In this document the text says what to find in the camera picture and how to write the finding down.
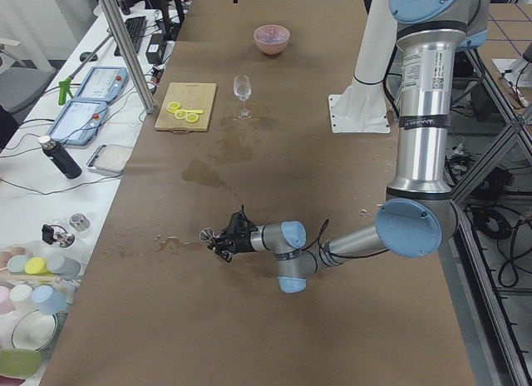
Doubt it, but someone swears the white plate green rim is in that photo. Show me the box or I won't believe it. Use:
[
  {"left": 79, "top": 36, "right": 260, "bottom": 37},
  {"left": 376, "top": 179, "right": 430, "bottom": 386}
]
[{"left": 11, "top": 310, "right": 58, "bottom": 350}]

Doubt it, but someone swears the green handled tool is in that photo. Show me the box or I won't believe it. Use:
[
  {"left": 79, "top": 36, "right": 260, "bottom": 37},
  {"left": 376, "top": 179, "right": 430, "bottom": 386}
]
[{"left": 58, "top": 29, "right": 112, "bottom": 106}]

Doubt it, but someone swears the black keyboard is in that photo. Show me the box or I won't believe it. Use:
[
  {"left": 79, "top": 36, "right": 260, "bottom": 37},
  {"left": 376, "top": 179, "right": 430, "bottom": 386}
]
[{"left": 125, "top": 16, "right": 147, "bottom": 53}]

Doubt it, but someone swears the grey tray with white pad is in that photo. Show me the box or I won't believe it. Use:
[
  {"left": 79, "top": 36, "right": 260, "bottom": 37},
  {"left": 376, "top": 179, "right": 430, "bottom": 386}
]
[{"left": 86, "top": 144, "right": 133, "bottom": 176}]

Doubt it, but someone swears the aluminium frame post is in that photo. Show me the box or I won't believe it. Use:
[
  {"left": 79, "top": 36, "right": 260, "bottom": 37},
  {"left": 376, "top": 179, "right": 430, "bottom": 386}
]
[{"left": 98, "top": 0, "right": 155, "bottom": 114}]

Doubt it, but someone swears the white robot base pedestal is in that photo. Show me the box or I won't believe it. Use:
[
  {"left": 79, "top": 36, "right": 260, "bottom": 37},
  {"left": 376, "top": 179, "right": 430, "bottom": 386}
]
[{"left": 328, "top": 0, "right": 397, "bottom": 133}]

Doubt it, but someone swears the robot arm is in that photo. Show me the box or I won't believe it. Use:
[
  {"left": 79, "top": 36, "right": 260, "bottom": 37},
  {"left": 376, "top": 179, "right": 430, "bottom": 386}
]
[{"left": 199, "top": 0, "right": 490, "bottom": 293}]

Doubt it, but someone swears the lemon slice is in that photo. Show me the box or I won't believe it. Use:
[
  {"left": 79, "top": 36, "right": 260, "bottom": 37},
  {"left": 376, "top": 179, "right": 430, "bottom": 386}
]
[
  {"left": 174, "top": 109, "right": 187, "bottom": 120},
  {"left": 166, "top": 101, "right": 181, "bottom": 113},
  {"left": 185, "top": 112, "right": 200, "bottom": 123}
]

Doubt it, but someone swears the blue teach pendant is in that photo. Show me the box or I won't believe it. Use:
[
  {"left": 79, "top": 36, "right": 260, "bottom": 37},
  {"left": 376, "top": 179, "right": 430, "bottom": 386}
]
[
  {"left": 75, "top": 66, "right": 129, "bottom": 103},
  {"left": 47, "top": 99, "right": 108, "bottom": 146}
]

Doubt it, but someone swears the clear wine glass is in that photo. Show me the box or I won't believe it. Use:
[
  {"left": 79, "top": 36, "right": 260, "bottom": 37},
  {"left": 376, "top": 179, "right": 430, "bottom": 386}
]
[{"left": 233, "top": 75, "right": 252, "bottom": 119}]

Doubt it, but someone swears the pink bowl of ice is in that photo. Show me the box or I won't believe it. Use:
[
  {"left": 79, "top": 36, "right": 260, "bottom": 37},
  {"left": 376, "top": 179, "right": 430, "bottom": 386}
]
[{"left": 254, "top": 24, "right": 291, "bottom": 56}]

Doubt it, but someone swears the blue teach pendant near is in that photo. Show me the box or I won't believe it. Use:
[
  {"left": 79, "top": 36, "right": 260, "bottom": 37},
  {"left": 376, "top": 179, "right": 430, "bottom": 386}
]
[{"left": 47, "top": 99, "right": 108, "bottom": 146}]

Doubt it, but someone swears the green bowl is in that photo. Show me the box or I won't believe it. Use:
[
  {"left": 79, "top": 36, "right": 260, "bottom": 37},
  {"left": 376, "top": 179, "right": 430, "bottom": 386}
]
[{"left": 1, "top": 348, "right": 42, "bottom": 379}]

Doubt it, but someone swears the steel double jigger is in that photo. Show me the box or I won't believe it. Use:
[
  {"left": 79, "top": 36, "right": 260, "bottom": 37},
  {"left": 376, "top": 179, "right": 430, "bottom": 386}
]
[{"left": 199, "top": 228, "right": 219, "bottom": 243}]

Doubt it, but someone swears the lemon slice middle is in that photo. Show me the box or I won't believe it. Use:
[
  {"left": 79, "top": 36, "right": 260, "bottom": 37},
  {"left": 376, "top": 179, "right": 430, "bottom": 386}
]
[{"left": 174, "top": 109, "right": 187, "bottom": 120}]

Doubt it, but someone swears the black power adapter box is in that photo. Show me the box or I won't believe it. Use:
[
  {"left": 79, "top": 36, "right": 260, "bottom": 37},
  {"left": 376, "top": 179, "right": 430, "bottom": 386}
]
[{"left": 145, "top": 32, "right": 167, "bottom": 64}]

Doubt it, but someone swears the lemon slice near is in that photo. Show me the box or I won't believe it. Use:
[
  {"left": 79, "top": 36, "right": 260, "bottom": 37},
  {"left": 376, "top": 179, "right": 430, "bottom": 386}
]
[{"left": 185, "top": 112, "right": 200, "bottom": 123}]

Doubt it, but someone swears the bamboo cutting board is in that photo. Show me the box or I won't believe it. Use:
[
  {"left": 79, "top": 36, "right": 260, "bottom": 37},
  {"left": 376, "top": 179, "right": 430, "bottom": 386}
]
[{"left": 155, "top": 82, "right": 217, "bottom": 133}]

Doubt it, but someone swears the light blue cup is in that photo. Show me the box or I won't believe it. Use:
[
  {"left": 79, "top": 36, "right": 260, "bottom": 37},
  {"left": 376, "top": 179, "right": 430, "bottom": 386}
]
[{"left": 31, "top": 285, "right": 67, "bottom": 314}]

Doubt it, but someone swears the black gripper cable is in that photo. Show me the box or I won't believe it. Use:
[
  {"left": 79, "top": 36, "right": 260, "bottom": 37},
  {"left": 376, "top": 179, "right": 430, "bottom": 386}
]
[{"left": 303, "top": 218, "right": 387, "bottom": 262}]

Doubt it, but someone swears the small steel weight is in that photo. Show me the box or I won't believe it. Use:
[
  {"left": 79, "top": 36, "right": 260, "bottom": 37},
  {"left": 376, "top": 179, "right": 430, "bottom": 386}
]
[{"left": 69, "top": 213, "right": 91, "bottom": 232}]

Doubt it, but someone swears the black water bottle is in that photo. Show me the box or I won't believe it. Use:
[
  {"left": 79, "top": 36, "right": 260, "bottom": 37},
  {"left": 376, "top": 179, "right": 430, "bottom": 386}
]
[{"left": 38, "top": 135, "right": 82, "bottom": 179}]

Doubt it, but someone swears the blue teach pendant far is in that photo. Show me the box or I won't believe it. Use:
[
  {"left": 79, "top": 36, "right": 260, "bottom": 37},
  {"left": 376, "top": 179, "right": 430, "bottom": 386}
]
[{"left": 75, "top": 66, "right": 129, "bottom": 103}]

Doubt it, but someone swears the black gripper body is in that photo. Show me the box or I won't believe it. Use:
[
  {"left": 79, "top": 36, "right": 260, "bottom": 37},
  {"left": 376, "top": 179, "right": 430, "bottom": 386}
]
[{"left": 219, "top": 212, "right": 256, "bottom": 255}]

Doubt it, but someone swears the lemon slice far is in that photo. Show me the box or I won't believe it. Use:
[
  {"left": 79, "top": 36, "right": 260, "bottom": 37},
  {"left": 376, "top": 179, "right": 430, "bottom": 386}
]
[{"left": 166, "top": 101, "right": 181, "bottom": 113}]

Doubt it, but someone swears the yellow cup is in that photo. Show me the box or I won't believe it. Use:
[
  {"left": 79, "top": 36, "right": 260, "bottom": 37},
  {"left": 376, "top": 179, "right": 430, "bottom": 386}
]
[{"left": 24, "top": 256, "right": 51, "bottom": 275}]

